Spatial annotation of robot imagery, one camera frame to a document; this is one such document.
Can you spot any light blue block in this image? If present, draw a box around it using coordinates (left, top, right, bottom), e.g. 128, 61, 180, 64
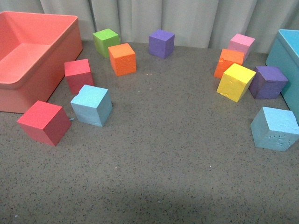
71, 84, 113, 127

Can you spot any light blue block dented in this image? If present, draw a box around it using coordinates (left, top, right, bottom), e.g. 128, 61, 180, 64
250, 107, 299, 151

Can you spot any orange foam block left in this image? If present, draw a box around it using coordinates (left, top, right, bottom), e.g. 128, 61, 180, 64
108, 43, 136, 76

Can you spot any orange foam block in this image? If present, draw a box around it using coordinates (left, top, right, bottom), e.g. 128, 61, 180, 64
214, 49, 244, 78
108, 43, 136, 76

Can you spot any purple foam block rear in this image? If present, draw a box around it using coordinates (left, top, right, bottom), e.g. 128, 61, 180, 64
149, 29, 175, 59

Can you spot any purple foam block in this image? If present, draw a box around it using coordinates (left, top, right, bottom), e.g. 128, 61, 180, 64
249, 66, 288, 99
149, 29, 175, 59

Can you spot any red foam block rear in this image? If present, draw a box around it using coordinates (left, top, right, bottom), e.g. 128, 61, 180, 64
64, 59, 94, 94

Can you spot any red foam block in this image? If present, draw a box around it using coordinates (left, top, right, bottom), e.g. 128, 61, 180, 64
17, 101, 71, 146
64, 59, 94, 94

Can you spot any green foam block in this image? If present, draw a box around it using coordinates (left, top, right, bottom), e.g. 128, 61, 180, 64
93, 28, 120, 58

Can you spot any yellow foam block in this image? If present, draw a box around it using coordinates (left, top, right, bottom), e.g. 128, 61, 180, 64
216, 63, 256, 102

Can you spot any orange foam block right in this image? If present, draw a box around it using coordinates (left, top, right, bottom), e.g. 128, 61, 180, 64
214, 49, 244, 78

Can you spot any red foam block front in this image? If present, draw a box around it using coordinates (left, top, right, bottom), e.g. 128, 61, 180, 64
17, 101, 71, 146

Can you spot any white curtain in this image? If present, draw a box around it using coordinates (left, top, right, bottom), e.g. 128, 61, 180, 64
0, 0, 299, 53

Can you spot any pink foam block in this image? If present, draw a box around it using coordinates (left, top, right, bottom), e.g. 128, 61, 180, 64
228, 34, 255, 61

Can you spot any purple foam block right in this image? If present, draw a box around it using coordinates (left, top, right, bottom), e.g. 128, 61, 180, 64
249, 66, 288, 99

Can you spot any pink plastic bin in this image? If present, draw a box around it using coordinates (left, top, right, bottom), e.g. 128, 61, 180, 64
0, 11, 83, 113

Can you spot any teal plastic bin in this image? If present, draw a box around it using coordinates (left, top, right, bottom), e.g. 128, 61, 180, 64
266, 29, 299, 120

